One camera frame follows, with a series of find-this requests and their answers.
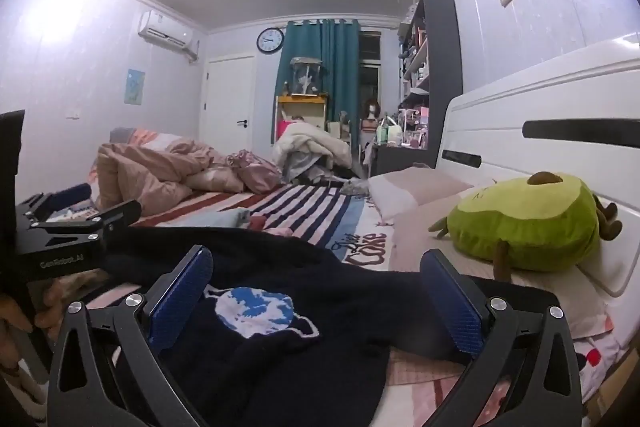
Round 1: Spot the window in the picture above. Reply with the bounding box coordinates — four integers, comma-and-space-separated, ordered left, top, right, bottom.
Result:
358, 29, 383, 108

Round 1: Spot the white air conditioner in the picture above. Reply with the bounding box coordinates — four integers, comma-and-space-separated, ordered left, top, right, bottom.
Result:
137, 10, 200, 62

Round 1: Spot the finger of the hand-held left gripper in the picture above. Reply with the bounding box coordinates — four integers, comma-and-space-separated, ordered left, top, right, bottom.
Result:
30, 199, 143, 233
15, 183, 93, 220

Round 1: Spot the pink quilt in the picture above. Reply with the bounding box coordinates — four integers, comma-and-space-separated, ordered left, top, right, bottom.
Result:
95, 134, 246, 215

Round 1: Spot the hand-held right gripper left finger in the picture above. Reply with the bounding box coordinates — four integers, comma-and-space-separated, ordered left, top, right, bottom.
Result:
46, 244, 216, 427

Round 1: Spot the pile of white clothes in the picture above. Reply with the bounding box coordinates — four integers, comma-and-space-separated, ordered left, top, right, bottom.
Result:
272, 119, 353, 185

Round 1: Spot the navy sweater with planet print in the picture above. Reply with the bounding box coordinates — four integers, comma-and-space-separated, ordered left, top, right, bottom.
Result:
97, 227, 558, 427

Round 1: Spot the pink navy striped sweater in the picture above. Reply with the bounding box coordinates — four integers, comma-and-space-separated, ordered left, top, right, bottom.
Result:
90, 129, 631, 427

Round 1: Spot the dark grey bookshelf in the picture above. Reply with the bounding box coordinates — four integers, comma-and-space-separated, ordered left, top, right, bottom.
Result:
397, 0, 463, 178

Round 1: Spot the green avocado plush toy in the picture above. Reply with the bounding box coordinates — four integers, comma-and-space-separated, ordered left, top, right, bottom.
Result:
431, 171, 623, 283

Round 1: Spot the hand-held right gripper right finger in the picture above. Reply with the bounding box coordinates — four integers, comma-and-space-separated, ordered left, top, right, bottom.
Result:
419, 248, 586, 427

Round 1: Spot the white bed headboard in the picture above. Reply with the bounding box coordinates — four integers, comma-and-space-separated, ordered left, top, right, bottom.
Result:
435, 38, 640, 308

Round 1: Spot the glass display case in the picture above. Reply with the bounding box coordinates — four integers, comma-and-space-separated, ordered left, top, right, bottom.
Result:
290, 56, 323, 96

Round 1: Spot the blue wall poster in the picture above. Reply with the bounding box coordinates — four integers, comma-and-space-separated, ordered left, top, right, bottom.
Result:
123, 68, 146, 106

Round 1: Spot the mannequin head with wig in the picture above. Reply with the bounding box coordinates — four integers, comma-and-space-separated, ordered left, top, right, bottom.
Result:
361, 98, 383, 130

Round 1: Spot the pale green container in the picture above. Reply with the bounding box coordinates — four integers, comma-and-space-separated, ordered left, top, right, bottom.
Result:
376, 119, 401, 146

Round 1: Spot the small pink garment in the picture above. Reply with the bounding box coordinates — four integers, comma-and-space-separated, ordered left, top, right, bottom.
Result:
249, 216, 295, 239

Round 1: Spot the person's left hand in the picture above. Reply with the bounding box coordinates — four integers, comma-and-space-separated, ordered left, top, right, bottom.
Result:
0, 279, 68, 338

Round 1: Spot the white door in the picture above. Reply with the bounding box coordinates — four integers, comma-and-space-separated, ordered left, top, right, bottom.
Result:
202, 52, 257, 155

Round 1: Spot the yellow shelf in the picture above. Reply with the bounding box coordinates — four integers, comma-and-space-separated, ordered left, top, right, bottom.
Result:
275, 94, 330, 128

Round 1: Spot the light blue garment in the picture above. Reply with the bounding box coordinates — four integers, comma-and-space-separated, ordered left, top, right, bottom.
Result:
177, 208, 252, 231

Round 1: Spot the pink satin cloth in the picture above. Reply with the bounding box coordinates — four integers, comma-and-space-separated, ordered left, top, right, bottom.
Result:
227, 149, 283, 195

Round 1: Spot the teal curtain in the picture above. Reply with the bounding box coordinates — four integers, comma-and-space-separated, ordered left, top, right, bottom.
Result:
276, 19, 362, 142

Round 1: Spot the small pink pillow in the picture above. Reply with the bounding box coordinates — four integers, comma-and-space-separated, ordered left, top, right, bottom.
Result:
368, 164, 496, 222

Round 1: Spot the round wall clock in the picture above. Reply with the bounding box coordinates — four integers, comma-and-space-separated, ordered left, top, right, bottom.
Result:
256, 27, 285, 55

